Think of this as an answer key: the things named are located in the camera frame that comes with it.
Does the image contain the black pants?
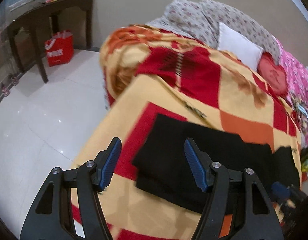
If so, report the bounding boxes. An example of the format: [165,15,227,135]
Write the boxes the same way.
[132,114,300,213]

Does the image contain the pink floral quilt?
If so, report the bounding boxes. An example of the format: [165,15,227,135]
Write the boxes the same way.
[277,40,308,147]

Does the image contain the red heart cushion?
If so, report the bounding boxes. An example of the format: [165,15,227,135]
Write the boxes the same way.
[257,51,288,98]

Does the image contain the red yellow patterned blanket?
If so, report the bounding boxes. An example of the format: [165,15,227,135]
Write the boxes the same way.
[75,25,301,239]

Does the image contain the white pillow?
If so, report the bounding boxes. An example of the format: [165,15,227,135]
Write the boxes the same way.
[217,22,264,72]

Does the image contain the red shopping bag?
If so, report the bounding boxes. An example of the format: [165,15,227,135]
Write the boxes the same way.
[44,30,74,67]

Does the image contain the floral grey quilt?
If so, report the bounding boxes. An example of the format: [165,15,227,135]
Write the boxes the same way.
[146,0,280,63]

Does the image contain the dark wooden table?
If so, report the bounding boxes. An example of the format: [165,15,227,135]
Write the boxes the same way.
[6,0,94,83]

